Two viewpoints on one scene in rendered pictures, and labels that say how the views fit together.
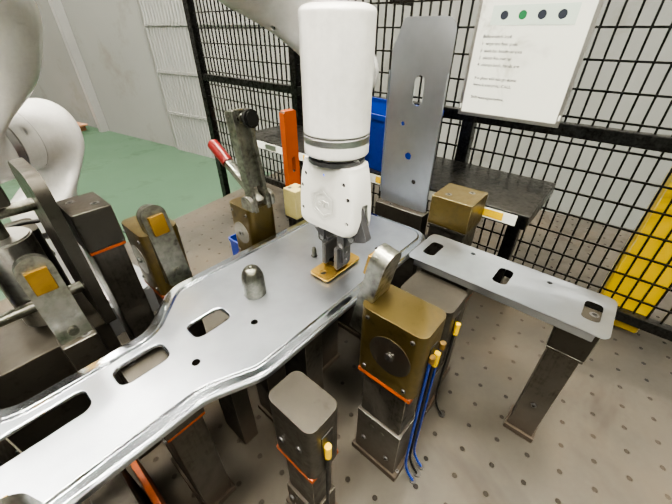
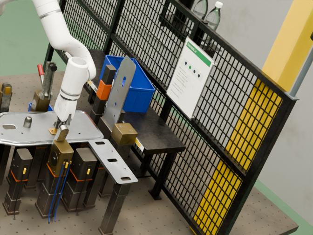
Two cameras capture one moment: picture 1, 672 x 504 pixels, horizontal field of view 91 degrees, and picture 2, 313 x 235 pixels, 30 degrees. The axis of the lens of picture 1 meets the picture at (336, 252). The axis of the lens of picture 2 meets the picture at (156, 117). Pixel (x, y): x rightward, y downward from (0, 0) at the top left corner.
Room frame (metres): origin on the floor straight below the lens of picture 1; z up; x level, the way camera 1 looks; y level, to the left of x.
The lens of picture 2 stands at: (-1.58, -0.65, 2.36)
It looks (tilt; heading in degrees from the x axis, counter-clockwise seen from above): 29 degrees down; 8
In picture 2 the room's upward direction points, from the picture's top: 21 degrees clockwise
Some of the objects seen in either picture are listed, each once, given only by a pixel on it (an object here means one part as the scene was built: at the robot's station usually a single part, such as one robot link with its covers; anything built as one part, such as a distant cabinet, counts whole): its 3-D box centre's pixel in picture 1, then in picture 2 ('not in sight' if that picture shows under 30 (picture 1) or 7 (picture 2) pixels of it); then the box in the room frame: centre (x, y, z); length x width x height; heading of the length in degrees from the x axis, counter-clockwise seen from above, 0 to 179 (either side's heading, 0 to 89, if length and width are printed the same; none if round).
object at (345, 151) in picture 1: (335, 143); (70, 92); (0.43, 0.00, 1.20); 0.09 x 0.08 x 0.03; 49
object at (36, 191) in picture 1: (39, 342); not in sight; (0.32, 0.43, 0.94); 0.18 x 0.13 x 0.49; 139
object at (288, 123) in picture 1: (296, 228); not in sight; (0.64, 0.09, 0.95); 0.03 x 0.01 x 0.50; 139
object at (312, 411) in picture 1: (316, 470); (18, 184); (0.20, 0.03, 0.84); 0.10 x 0.05 x 0.29; 49
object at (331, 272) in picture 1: (335, 262); (59, 129); (0.43, 0.00, 1.01); 0.08 x 0.04 x 0.01; 139
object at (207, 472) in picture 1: (180, 429); not in sight; (0.25, 0.22, 0.84); 0.12 x 0.05 x 0.29; 49
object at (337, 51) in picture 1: (338, 72); (75, 74); (0.44, 0.00, 1.28); 0.09 x 0.08 x 0.13; 166
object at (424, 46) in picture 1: (411, 125); (119, 92); (0.66, -0.14, 1.17); 0.12 x 0.01 x 0.34; 49
